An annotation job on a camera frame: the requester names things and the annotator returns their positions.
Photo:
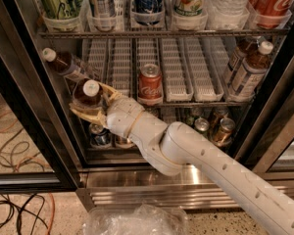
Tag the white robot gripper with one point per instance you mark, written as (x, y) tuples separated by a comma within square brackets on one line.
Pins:
[(123, 115)]

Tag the tea bottle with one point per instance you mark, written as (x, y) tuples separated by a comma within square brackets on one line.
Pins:
[(69, 65), (87, 93), (244, 47), (251, 71)]

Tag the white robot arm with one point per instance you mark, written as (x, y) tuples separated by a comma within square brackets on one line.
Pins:
[(168, 147)]

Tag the blue can bottom shelf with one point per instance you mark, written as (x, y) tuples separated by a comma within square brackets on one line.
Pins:
[(99, 136)]

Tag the red cola can middle shelf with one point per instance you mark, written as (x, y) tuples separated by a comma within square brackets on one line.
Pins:
[(150, 82)]

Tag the steel fridge bottom grille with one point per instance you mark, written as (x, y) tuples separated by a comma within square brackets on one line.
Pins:
[(134, 185)]

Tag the left glass fridge door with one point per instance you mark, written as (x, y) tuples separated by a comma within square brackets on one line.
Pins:
[(39, 101)]

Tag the green can bottom shelf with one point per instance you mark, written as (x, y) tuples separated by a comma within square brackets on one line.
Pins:
[(201, 125)]

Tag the green can shelf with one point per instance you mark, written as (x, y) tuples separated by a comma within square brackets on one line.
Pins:
[(201, 125), (60, 0)]

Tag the silver can top shelf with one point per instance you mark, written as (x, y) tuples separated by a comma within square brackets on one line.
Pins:
[(102, 8)]

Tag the green can top shelf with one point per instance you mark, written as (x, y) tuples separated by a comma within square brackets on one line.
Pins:
[(60, 0)]

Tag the red cola bottle top shelf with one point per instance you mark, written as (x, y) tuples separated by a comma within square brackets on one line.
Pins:
[(268, 14)]

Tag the gold can bottom left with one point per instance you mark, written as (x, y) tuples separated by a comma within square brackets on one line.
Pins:
[(123, 142)]

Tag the white slotted tray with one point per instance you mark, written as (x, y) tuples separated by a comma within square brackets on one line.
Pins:
[(119, 65), (204, 77), (175, 72)]

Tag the clear plastic bin with bag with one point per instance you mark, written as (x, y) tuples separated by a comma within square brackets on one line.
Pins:
[(142, 220)]

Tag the bronze can bottom right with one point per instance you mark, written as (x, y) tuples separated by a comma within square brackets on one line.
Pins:
[(222, 134)]

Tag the right fridge door frame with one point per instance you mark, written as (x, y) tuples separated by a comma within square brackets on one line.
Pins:
[(268, 128)]

